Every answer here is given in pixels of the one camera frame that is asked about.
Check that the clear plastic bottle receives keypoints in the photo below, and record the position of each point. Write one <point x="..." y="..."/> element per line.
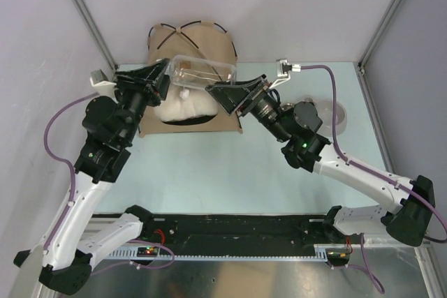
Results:
<point x="197" y="73"/>

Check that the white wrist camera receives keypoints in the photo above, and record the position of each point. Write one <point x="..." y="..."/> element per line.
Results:
<point x="284" y="70"/>
<point x="99" y="79"/>

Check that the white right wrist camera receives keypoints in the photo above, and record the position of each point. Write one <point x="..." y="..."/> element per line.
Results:
<point x="284" y="70"/>

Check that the aluminium frame post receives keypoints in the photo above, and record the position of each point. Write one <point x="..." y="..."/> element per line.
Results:
<point x="95" y="33"/>
<point x="379" y="33"/>

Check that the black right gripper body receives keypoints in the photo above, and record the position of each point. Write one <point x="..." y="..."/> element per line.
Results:
<point x="264" y="107"/>

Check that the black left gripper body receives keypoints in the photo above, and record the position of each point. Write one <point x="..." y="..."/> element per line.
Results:
<point x="138" y="95"/>

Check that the grey double pet bowl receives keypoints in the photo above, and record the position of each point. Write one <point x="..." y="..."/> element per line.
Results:
<point x="324" y="107"/>

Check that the cream fluffy cushion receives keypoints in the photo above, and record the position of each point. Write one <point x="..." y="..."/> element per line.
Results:
<point x="198" y="104"/>

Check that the aluminium frame post left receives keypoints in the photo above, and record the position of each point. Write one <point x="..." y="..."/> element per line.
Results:
<point x="95" y="33"/>

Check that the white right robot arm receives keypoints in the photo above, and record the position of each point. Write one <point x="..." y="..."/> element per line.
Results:
<point x="403" y="206"/>

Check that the aluminium frame post right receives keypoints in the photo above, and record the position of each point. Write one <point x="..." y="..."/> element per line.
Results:
<point x="379" y="33"/>

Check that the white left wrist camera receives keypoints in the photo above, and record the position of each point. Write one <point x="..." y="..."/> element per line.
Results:
<point x="99" y="79"/>

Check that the white pompom toy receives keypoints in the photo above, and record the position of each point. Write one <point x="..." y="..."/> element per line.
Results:
<point x="184" y="94"/>

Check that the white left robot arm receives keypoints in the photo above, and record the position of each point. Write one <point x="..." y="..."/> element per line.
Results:
<point x="111" y="122"/>

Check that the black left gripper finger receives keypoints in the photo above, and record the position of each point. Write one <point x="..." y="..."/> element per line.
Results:
<point x="161" y="84"/>
<point x="151" y="74"/>

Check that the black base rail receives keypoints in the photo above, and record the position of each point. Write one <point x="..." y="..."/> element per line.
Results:
<point x="240" y="236"/>

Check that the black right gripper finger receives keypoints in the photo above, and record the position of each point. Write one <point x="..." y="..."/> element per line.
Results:
<point x="233" y="100"/>
<point x="247" y="85"/>

